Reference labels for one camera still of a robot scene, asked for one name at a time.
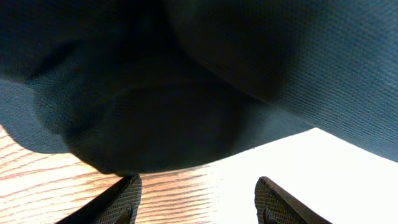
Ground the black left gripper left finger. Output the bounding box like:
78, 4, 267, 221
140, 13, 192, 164
57, 174, 142, 224

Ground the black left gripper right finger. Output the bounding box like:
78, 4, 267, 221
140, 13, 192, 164
254, 177, 331, 224

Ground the black t-shirt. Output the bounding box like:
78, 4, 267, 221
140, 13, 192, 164
1, 0, 397, 175

